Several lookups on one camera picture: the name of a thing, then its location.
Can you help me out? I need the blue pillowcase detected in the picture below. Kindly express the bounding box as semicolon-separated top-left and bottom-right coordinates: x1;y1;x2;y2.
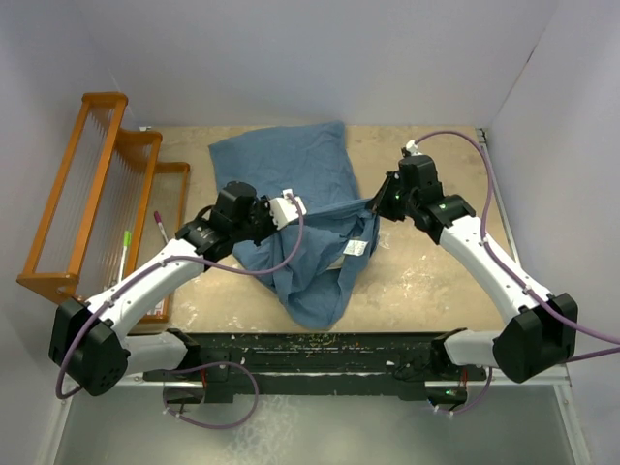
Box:
209;121;380;329

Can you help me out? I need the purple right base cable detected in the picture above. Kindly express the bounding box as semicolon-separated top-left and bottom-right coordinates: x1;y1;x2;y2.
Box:
427;365;493;419

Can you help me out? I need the magenta capped marker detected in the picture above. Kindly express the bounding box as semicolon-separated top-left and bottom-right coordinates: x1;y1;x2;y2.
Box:
153;210;169;243

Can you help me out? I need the green capped marker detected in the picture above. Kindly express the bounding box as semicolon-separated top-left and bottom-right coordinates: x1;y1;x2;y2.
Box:
117;231;132;283

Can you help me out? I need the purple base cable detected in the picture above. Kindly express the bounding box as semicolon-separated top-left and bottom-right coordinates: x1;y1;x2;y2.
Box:
162;360;260;429
427;365;493;419

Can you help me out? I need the red white small box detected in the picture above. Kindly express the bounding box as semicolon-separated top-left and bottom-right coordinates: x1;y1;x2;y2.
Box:
142;297;170;324

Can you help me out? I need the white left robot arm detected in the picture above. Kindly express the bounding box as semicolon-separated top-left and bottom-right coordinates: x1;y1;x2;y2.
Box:
49;181;293;399

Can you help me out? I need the orange wooden tiered rack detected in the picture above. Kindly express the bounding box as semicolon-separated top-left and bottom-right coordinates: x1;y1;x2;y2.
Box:
16;92;191;304

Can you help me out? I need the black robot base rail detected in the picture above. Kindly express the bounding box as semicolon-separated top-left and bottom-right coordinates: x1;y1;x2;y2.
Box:
144;332;486;404

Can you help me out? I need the aluminium frame rail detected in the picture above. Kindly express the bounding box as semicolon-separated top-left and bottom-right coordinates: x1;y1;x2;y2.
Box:
476;128;522;266

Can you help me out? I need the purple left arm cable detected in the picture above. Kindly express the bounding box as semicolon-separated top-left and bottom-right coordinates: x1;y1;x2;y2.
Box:
55;193;306;400

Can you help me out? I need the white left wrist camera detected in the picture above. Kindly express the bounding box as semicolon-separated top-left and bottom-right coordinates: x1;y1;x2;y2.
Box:
268;189;307;231

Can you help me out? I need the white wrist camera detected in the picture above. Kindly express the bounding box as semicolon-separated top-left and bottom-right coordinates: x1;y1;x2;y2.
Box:
268;189;307;231
401;139;422;158

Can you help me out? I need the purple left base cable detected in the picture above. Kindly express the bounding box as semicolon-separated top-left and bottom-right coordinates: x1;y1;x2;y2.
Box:
162;360;260;429

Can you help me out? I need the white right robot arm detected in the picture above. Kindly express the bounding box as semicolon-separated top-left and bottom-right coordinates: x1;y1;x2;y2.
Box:
367;155;578;383

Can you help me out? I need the white pillow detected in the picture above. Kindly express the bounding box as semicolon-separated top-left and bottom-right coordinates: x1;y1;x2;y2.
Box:
327;255;345;270

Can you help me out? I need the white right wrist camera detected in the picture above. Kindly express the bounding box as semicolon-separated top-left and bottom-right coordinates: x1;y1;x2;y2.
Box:
401;139;422;158

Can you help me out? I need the white pillowcase label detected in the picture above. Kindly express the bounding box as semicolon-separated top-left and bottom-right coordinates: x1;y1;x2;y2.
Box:
343;239;368;257

